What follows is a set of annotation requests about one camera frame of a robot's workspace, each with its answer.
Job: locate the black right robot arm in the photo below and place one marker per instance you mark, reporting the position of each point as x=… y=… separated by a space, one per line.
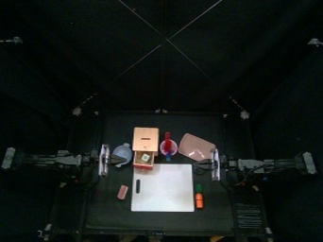
x=269 y=164

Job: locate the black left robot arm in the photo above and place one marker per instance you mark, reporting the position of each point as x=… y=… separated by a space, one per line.
x=46 y=160

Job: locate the pink plate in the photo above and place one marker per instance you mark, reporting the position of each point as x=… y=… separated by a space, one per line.
x=195 y=146

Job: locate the white toy sushi piece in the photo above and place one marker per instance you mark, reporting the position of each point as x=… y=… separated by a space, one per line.
x=146 y=158

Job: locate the red toy knife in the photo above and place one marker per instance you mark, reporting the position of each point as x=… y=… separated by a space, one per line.
x=169 y=140

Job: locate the white cutting board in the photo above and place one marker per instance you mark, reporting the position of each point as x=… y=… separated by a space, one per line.
x=165 y=189

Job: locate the wooden box with drawer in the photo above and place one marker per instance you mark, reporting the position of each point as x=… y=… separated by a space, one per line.
x=146 y=140

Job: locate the orange toy carrot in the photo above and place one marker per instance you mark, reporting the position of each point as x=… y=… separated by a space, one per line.
x=199 y=198

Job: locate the grey frame corner bracket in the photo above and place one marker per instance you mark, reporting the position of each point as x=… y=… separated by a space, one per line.
x=16 y=40
x=245 y=114
x=77 y=111
x=314 y=42

